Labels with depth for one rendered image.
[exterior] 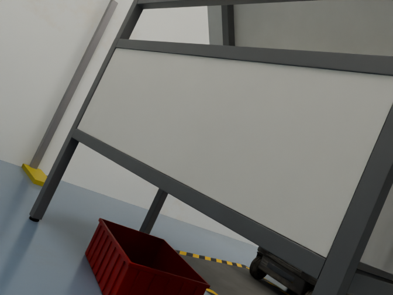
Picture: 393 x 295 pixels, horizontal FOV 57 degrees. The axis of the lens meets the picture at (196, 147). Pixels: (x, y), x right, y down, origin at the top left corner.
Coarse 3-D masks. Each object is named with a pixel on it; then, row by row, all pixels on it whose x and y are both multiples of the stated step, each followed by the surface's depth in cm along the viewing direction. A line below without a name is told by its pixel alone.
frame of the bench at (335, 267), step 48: (144, 48) 130; (192, 48) 111; (240, 48) 97; (96, 144) 129; (384, 144) 64; (48, 192) 143; (192, 192) 90; (384, 192) 63; (288, 240) 70; (336, 240) 64; (336, 288) 61; (384, 288) 77
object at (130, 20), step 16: (144, 0) 144; (160, 0) 135; (176, 0) 128; (192, 0) 121; (208, 0) 116; (224, 0) 112; (240, 0) 107; (256, 0) 103; (272, 0) 100; (288, 0) 96; (304, 0) 93; (128, 16) 148; (128, 32) 148
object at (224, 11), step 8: (224, 8) 162; (232, 8) 162; (224, 16) 163; (232, 16) 164; (224, 24) 165; (232, 24) 165; (224, 32) 166; (232, 32) 166; (224, 40) 168; (232, 40) 167
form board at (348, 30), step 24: (336, 0) 126; (360, 0) 120; (384, 0) 115; (216, 24) 174; (240, 24) 163; (264, 24) 153; (288, 24) 144; (312, 24) 136; (336, 24) 129; (360, 24) 122; (384, 24) 117; (288, 48) 147; (312, 48) 139; (336, 48) 132; (360, 48) 125; (384, 48) 119
